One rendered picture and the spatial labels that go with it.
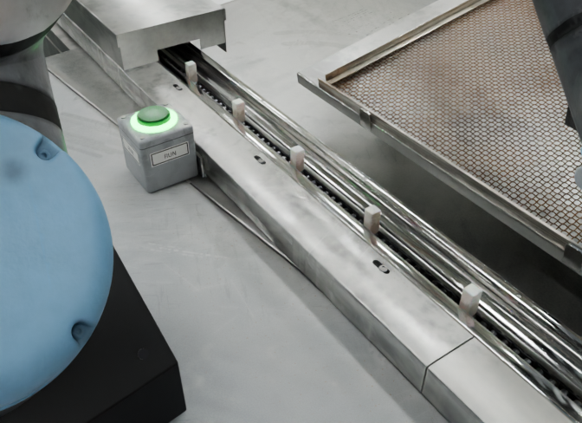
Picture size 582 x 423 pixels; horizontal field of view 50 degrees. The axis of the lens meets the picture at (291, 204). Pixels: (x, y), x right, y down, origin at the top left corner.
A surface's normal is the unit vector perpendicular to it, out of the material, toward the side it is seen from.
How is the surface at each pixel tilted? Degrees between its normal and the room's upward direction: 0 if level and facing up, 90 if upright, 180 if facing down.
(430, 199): 0
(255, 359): 0
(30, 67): 70
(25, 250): 52
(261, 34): 0
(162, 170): 90
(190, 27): 90
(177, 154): 90
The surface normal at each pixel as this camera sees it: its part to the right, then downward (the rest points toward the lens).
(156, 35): 0.57, 0.51
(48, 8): 0.91, 0.31
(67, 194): 0.50, -0.11
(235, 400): 0.00, -0.78
